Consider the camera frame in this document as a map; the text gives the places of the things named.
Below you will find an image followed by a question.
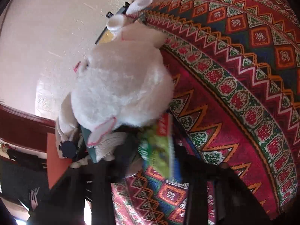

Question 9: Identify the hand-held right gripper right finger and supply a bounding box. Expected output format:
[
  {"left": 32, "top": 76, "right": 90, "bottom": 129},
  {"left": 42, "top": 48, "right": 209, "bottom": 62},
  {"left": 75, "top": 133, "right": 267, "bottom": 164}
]
[{"left": 176, "top": 148, "right": 276, "bottom": 225}]

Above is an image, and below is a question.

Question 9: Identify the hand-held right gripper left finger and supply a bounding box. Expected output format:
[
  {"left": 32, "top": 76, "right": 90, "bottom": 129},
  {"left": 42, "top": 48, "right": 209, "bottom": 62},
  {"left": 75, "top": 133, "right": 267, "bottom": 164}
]
[{"left": 28, "top": 143, "right": 139, "bottom": 225}]

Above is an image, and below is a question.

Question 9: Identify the teal round case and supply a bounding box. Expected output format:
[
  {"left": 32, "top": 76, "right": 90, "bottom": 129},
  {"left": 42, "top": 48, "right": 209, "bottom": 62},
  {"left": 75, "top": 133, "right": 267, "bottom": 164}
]
[{"left": 81, "top": 127, "right": 99, "bottom": 163}]

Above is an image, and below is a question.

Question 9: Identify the green snack packet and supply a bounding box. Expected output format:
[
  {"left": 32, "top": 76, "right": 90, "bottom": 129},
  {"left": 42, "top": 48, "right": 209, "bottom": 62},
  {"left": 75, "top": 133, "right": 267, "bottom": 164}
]
[{"left": 137, "top": 114, "right": 175, "bottom": 177}]

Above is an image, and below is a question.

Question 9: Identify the white plush toy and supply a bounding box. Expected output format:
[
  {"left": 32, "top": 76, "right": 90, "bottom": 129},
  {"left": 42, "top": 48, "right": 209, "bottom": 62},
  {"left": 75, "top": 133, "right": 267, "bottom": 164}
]
[{"left": 70, "top": 0, "right": 175, "bottom": 146}]

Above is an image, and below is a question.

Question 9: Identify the white card with black bow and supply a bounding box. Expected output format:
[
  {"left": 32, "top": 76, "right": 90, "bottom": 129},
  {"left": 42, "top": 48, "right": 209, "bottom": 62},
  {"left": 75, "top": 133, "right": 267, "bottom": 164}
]
[{"left": 55, "top": 94, "right": 80, "bottom": 165}]

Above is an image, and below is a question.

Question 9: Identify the red patterned blanket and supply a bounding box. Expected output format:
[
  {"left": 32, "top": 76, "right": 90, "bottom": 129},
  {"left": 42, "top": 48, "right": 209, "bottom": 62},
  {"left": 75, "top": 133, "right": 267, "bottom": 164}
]
[{"left": 110, "top": 0, "right": 300, "bottom": 225}]

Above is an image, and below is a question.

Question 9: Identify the black rod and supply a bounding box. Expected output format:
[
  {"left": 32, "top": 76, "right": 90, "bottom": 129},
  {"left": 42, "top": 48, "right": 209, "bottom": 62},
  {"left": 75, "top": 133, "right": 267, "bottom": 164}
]
[{"left": 95, "top": 2, "right": 132, "bottom": 45}]

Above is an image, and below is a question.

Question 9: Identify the dark red door frame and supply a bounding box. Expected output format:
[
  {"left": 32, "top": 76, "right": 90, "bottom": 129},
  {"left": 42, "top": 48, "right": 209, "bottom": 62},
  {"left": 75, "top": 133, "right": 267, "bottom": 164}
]
[{"left": 0, "top": 105, "right": 57, "bottom": 153}]

